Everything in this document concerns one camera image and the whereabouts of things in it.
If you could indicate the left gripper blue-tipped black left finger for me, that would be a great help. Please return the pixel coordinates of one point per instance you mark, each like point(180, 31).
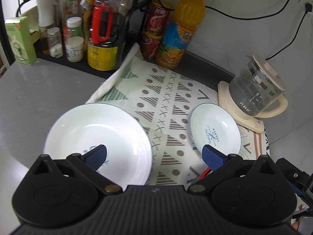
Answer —
point(86, 166)

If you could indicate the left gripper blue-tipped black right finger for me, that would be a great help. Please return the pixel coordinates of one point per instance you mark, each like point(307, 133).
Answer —
point(223, 168)

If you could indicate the small white bakery plate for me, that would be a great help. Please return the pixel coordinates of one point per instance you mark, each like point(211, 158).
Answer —
point(210, 124)

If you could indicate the large white plate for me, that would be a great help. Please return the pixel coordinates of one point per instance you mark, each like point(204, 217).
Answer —
point(81, 129)

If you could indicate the cream kettle base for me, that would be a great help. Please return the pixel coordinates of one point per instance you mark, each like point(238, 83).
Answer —
point(227, 103)

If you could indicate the glass electric kettle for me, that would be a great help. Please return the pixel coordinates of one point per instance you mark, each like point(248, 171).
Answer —
point(258, 90)

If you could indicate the patterned white table cloth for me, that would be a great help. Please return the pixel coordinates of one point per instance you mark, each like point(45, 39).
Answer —
point(161, 100)

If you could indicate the white label supplement bottle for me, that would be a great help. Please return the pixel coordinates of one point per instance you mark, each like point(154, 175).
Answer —
point(74, 39)

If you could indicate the small glass spice jar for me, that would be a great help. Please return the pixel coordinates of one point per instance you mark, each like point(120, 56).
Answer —
point(55, 42)

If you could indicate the lower red soda can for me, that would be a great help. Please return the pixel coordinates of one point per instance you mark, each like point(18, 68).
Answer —
point(150, 45)

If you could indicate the red soda can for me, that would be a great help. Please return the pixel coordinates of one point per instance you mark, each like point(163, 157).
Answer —
point(150, 45)
point(157, 18)

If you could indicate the green carton box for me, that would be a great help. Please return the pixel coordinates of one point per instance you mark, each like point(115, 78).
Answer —
point(20, 40)

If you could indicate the large dark soy sauce bottle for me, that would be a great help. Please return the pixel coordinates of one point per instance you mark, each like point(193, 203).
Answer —
point(105, 33)

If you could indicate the orange juice bottle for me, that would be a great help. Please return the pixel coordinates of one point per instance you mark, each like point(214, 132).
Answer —
point(188, 15)

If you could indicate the red-label sauce bottle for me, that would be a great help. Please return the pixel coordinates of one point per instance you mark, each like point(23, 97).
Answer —
point(71, 8)

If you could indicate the upper red soda can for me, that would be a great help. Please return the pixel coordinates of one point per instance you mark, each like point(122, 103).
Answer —
point(157, 18)

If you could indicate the white-capped oil dispenser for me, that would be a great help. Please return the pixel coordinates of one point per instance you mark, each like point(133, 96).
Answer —
point(46, 20)

